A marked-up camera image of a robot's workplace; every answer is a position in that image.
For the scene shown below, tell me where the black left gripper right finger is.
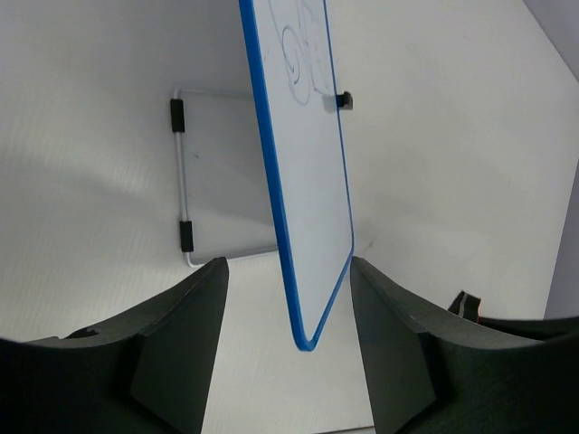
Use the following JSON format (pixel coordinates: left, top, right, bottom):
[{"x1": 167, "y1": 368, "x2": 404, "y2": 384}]
[{"x1": 350, "y1": 257, "x2": 536, "y2": 433}]

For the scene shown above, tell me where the blue framed whiteboard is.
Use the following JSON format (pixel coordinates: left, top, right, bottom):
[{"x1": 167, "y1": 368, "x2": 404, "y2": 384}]
[{"x1": 240, "y1": 1, "x2": 355, "y2": 352}]

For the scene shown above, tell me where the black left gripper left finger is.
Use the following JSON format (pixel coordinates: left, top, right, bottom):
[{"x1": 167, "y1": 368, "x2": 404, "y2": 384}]
[{"x1": 62, "y1": 256, "x2": 230, "y2": 434}]

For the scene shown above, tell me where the red black whiteboard eraser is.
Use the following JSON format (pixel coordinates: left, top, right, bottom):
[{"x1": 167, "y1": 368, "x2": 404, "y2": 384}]
[{"x1": 448, "y1": 291, "x2": 481, "y2": 324}]

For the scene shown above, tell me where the white wire whiteboard stand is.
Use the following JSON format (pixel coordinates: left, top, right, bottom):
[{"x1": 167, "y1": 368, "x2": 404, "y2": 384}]
[{"x1": 169, "y1": 89, "x2": 277, "y2": 268}]

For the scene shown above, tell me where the black whiteboard foot clip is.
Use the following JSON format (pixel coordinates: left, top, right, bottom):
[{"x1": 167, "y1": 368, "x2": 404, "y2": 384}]
[{"x1": 336, "y1": 91, "x2": 354, "y2": 110}]

